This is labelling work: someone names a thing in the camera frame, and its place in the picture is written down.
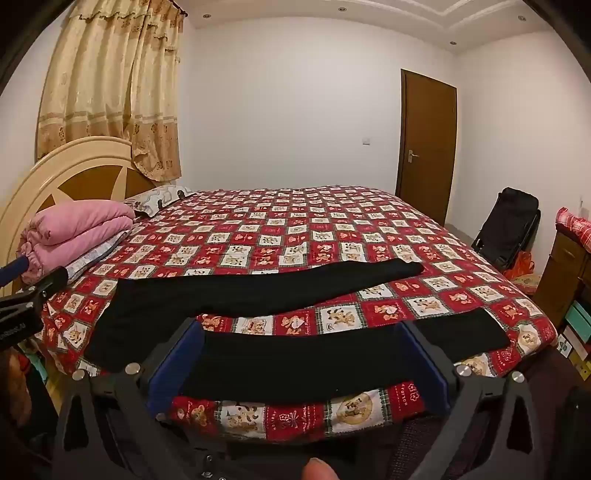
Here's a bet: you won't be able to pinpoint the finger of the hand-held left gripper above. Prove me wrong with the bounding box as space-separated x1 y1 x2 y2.
0 256 70 309

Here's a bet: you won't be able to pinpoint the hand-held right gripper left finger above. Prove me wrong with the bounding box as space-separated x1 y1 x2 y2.
53 318 206 480

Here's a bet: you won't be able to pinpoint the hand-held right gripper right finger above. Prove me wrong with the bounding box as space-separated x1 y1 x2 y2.
401 318 544 480

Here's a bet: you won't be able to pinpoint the black pants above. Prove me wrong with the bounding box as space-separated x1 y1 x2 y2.
85 258 511 403

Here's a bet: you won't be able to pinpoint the person's right hand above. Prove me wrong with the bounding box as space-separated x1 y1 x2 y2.
302 458 340 480

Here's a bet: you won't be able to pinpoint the patterned white pillow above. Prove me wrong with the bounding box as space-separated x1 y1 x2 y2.
65 228 133 282
122 185 195 219

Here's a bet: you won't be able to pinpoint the folded pink blanket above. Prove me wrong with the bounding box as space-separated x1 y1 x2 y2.
18 200 137 284

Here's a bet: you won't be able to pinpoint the cream and brown headboard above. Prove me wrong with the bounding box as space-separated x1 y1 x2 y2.
0 136 160 296

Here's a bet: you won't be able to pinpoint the orange plastic bag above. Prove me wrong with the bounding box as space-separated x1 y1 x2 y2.
505 251 536 280

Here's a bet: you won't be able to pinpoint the teal box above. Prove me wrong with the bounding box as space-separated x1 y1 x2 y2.
564 302 591 344

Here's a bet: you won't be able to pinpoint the black suitcase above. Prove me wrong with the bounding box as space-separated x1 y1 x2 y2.
472 187 542 274

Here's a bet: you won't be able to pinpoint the brown wooden cabinet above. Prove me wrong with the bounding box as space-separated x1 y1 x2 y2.
536 228 591 329

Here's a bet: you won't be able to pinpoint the red checked printed bedspread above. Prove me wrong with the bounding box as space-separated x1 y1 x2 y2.
39 185 559 441

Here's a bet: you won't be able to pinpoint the red checked cloth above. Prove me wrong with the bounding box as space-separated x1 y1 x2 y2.
554 207 591 252

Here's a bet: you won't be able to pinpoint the brown wooden door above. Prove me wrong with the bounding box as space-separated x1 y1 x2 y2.
396 68 459 227

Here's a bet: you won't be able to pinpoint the beige patterned curtain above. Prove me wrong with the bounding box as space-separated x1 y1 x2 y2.
36 0 188 182

